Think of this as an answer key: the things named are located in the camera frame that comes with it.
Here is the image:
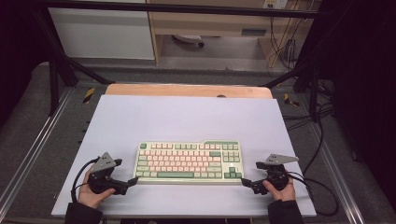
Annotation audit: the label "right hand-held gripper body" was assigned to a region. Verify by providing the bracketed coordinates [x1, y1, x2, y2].
[250, 153, 300, 195]

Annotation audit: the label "person's left hand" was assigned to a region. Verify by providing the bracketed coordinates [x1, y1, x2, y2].
[77, 169, 117, 209]

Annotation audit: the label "black floor cables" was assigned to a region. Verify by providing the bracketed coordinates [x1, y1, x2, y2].
[281, 78, 336, 176]

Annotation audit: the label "yellow black tape strip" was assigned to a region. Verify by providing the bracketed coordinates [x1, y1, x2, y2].
[283, 92, 301, 107]
[82, 87, 96, 105]

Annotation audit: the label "dark curtain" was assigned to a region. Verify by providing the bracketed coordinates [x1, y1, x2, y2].
[320, 0, 396, 203]
[0, 0, 50, 125]

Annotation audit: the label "wooden table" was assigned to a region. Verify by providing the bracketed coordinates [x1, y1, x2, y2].
[105, 83, 274, 100]

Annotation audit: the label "white power strip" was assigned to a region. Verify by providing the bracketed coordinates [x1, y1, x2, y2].
[262, 0, 289, 9]

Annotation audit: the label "hanging black cables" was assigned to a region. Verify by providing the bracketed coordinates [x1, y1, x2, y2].
[269, 15, 301, 71]

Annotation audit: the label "black metal stand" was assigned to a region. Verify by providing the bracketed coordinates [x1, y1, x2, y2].
[262, 46, 337, 123]
[31, 6, 116, 117]

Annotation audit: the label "white chair base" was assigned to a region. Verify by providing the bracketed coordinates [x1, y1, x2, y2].
[172, 34, 205, 49]

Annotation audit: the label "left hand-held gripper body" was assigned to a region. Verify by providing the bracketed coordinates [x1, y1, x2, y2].
[88, 152, 130, 196]

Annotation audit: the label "aluminium rail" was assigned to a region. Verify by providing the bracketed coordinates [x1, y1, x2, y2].
[307, 120, 366, 224]
[0, 88, 75, 213]

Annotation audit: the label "light wooden desk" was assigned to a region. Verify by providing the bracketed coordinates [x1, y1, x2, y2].
[146, 0, 321, 68]

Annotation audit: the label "person's right hand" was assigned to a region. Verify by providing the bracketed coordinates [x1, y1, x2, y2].
[262, 178, 296, 203]

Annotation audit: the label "green and pink keyboard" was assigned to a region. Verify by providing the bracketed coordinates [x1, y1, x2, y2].
[133, 139, 246, 186]

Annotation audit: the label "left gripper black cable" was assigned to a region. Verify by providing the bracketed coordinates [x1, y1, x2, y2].
[70, 157, 100, 203]

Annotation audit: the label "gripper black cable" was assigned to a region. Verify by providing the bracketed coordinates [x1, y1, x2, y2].
[70, 157, 100, 203]
[286, 171, 340, 217]

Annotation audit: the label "black metal crossbar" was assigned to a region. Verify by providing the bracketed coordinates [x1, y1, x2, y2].
[40, 0, 331, 19]

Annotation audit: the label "white board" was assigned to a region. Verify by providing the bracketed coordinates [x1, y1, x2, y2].
[50, 94, 318, 218]

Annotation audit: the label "white cabinet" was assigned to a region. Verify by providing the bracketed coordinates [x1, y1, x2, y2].
[48, 0, 156, 61]

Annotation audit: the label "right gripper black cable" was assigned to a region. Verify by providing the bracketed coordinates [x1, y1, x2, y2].
[286, 171, 340, 217]

